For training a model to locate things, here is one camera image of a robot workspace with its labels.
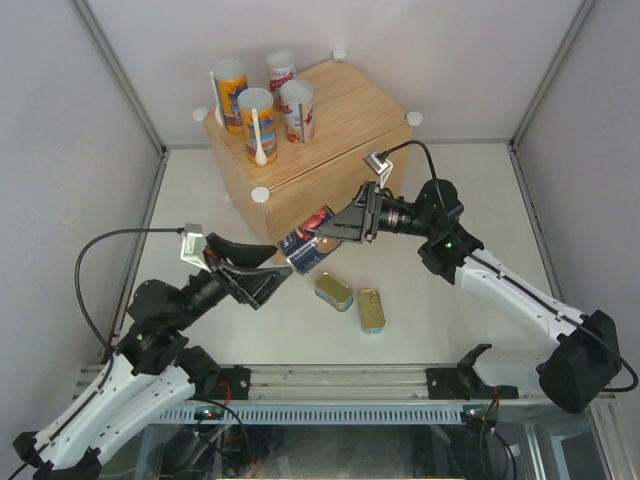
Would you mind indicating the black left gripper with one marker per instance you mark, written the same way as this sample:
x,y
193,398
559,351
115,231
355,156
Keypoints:
x,y
255,287

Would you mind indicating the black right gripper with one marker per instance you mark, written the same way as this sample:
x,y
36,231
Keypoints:
x,y
361,219

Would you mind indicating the silver round tin can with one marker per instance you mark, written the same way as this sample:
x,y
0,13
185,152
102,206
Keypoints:
x,y
303,249

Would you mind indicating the orange can with white spoon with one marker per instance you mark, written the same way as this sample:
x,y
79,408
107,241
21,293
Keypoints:
x,y
258,124

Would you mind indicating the white red tall can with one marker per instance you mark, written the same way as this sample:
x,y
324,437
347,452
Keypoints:
x,y
281,68

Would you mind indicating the orange tall can with spoon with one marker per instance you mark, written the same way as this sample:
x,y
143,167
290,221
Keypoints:
x,y
229,80

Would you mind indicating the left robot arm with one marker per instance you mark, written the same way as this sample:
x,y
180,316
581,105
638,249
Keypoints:
x,y
153,368

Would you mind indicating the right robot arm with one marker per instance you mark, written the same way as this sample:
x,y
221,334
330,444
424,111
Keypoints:
x,y
575,355

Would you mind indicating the wooden box counter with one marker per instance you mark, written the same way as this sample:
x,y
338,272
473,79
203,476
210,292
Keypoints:
x,y
352,117

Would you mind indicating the teal rectangular tin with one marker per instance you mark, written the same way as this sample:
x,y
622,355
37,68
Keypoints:
x,y
334,292

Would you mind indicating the blue rectangular spam tin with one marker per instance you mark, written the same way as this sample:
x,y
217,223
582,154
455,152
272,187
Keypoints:
x,y
371,312

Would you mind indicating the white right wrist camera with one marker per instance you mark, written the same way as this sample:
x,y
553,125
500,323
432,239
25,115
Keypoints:
x,y
382,166

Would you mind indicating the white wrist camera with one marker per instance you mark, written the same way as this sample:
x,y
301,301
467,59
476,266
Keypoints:
x,y
382,166
192,246

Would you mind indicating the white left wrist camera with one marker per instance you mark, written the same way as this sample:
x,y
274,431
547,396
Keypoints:
x,y
192,246

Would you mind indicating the black left base bracket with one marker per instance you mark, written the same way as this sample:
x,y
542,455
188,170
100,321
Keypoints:
x,y
224,384

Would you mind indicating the black base bracket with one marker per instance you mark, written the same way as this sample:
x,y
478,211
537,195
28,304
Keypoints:
x,y
224,384
451,383

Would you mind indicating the aluminium frame rail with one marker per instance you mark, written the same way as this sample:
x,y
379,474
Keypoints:
x,y
346,384

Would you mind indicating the black right base bracket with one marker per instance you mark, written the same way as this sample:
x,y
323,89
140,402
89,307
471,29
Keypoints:
x,y
451,383

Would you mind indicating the grey perforated cable tray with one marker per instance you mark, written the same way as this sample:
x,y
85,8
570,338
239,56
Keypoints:
x,y
316,415

